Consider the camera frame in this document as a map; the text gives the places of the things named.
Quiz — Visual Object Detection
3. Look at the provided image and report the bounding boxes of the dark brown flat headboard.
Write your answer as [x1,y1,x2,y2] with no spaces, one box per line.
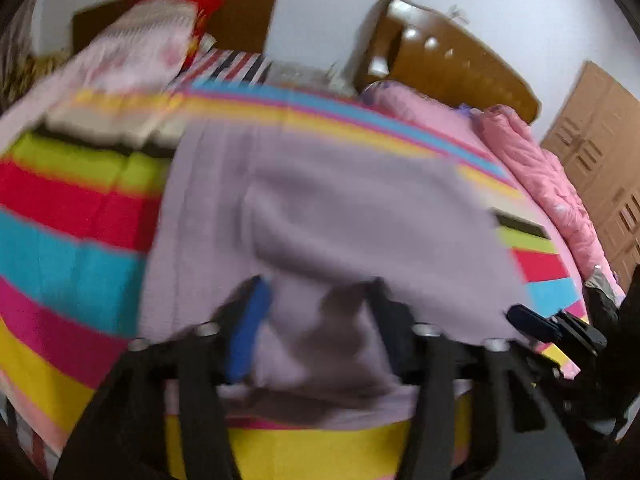
[72,0,284,57]

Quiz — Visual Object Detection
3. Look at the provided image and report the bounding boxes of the red plaid cloth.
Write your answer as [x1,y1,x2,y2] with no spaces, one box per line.
[176,47,274,89]

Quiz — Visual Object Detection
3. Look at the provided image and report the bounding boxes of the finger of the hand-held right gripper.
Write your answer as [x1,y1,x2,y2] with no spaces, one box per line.
[550,310,609,359]
[506,304,563,344]

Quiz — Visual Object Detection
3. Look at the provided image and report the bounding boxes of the dark floral blanket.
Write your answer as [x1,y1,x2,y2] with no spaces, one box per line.
[0,49,72,112]

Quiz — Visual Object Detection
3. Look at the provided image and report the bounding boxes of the light brown panelled wardrobe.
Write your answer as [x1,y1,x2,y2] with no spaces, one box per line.
[540,60,640,292]

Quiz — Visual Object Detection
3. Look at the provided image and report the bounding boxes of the red pillow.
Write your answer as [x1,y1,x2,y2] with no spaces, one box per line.
[144,0,229,72]

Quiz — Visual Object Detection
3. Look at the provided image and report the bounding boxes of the floral pink pillow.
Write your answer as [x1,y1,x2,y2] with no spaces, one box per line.
[0,0,202,147]

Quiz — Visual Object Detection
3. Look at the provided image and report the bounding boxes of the colourful striped bed sheet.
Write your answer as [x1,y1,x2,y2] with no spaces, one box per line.
[0,80,592,480]

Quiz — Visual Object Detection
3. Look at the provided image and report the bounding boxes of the white cable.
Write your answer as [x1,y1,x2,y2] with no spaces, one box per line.
[326,59,352,85]

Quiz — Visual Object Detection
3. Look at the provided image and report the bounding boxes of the lilac pants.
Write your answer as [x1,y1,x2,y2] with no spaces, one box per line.
[137,115,526,426]

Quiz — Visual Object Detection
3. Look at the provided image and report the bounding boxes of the glossy brown wooden headboard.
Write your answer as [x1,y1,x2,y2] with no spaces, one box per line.
[345,0,544,124]

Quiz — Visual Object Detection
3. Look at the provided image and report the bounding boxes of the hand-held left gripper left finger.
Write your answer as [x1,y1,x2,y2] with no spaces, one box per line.
[52,275,274,480]

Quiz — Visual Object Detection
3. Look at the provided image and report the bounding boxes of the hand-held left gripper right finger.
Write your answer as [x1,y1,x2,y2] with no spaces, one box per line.
[365,277,586,480]

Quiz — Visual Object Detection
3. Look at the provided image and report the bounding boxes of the pink quilt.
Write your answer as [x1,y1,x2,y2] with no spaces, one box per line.
[361,80,627,292]

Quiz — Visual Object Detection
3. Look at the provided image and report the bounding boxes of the pale floral pillow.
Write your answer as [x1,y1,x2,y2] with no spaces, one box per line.
[265,59,359,97]

